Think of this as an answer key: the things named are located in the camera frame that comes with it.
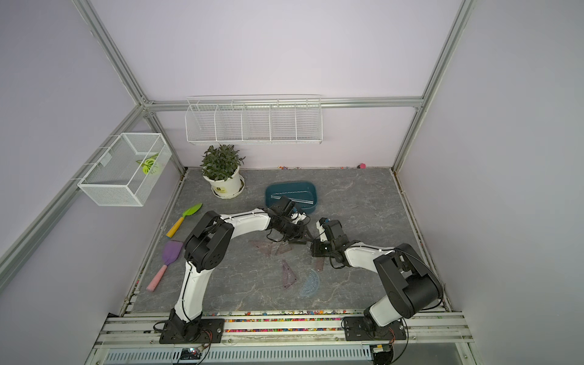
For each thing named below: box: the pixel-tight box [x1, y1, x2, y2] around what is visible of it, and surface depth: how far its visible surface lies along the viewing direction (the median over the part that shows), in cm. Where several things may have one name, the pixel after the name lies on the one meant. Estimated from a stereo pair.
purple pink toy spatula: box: [146, 240, 184, 292], surface depth 93 cm
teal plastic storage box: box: [264, 180, 318, 213], surface depth 111 cm
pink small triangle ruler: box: [275, 241, 293, 256], surface depth 95 cm
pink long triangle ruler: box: [249, 240, 277, 258], surface depth 95 cm
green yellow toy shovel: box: [165, 202, 204, 239], surface depth 101 cm
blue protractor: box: [299, 268, 321, 297], surface depth 84 cm
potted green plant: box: [200, 143, 247, 200], surface depth 101 cm
